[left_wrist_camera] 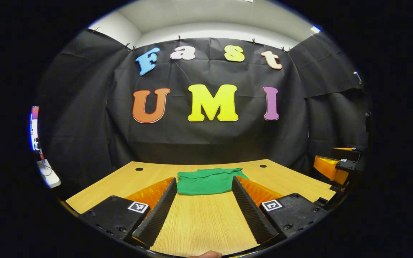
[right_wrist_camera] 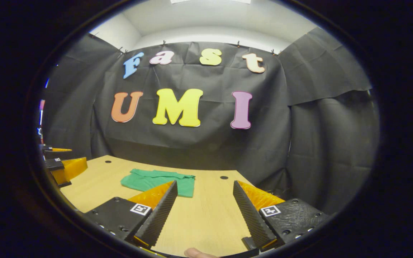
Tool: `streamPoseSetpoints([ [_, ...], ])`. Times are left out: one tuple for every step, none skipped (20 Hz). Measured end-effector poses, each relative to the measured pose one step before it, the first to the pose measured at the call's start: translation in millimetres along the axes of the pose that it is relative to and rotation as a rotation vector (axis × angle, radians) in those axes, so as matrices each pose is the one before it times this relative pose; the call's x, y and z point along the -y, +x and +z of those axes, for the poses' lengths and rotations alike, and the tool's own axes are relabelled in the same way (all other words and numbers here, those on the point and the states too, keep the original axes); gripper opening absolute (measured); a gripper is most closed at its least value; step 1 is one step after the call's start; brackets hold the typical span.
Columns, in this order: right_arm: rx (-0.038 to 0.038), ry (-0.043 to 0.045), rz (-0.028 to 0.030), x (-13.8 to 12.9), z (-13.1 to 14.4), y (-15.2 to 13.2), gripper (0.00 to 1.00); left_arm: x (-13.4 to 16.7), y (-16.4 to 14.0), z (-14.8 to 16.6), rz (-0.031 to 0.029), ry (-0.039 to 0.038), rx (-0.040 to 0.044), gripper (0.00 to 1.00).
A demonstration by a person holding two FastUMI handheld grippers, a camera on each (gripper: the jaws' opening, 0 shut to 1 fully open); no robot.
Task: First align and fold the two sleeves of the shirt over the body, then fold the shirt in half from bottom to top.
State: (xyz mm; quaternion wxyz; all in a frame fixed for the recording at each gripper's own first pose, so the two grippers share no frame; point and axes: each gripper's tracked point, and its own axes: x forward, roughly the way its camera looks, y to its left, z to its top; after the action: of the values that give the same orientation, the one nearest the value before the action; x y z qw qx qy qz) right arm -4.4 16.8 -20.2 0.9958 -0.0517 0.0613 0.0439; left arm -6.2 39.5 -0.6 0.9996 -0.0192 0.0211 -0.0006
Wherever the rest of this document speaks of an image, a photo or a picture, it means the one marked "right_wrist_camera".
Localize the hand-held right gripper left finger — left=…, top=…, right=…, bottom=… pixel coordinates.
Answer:
left=84, top=180, right=179, bottom=250

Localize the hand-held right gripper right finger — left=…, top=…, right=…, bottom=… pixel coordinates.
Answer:
left=232, top=180, right=332, bottom=252

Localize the green T-shirt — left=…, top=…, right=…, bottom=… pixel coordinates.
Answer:
left=120, top=168, right=196, bottom=198

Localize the computer screen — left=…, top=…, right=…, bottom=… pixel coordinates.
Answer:
left=38, top=78, right=50, bottom=137

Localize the black backdrop cloth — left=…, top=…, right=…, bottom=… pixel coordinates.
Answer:
left=38, top=27, right=381, bottom=215

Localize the ceiling light panel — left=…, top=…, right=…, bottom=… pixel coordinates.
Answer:
left=171, top=0, right=252, bottom=5

